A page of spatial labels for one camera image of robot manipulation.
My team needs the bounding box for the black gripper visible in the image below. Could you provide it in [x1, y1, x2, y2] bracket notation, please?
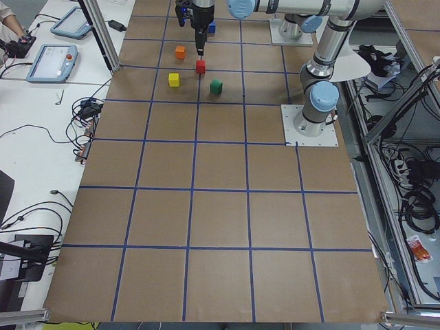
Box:
[191, 5, 215, 56]

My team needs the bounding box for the red block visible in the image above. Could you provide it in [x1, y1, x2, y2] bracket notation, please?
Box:
[195, 60, 206, 74]

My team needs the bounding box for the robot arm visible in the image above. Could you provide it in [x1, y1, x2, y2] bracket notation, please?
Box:
[294, 16, 371, 138]
[175, 1, 384, 61]

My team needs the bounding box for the blue block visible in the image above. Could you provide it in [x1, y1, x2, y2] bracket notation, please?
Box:
[208, 21, 217, 35]

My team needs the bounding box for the orange block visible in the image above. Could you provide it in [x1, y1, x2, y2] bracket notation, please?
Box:
[175, 45, 186, 60]

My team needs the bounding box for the yellow block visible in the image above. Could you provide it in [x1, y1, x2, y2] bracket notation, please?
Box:
[168, 72, 181, 87]

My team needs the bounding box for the green block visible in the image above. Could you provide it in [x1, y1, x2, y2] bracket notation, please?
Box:
[210, 79, 223, 95]

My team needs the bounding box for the black power adapter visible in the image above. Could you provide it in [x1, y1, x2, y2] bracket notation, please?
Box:
[107, 20, 127, 32]

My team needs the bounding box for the far teach pendant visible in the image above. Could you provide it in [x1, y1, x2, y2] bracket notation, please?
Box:
[50, 7, 91, 40]

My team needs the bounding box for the teach pendant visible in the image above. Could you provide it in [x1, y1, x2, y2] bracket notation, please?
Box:
[50, 7, 91, 40]
[26, 44, 78, 83]

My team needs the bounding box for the near teach pendant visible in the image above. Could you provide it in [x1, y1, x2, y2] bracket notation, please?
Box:
[26, 44, 78, 83]

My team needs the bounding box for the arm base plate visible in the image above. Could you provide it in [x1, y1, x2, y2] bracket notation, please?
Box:
[269, 19, 314, 47]
[280, 104, 339, 147]

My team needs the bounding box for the aluminium frame post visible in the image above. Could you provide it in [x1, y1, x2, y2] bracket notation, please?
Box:
[78, 0, 120, 72]

